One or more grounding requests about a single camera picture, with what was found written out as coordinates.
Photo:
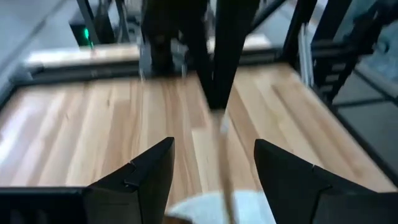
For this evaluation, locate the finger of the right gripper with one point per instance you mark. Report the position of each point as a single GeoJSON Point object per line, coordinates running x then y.
{"type": "Point", "coordinates": [203, 31]}
{"type": "Point", "coordinates": [233, 46]}

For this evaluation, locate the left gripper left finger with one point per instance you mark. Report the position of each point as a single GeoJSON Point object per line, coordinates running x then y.
{"type": "Point", "coordinates": [140, 193]}

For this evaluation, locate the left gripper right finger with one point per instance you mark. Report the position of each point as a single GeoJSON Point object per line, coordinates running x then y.
{"type": "Point", "coordinates": [295, 193]}

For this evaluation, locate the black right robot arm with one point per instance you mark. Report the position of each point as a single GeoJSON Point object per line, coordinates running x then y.
{"type": "Point", "coordinates": [158, 31]}

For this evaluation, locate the white round woven placemat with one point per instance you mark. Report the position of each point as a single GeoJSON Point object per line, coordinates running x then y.
{"type": "Point", "coordinates": [202, 208]}

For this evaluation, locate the black metal side table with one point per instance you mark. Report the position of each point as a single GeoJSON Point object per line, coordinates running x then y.
{"type": "Point", "coordinates": [102, 21]}

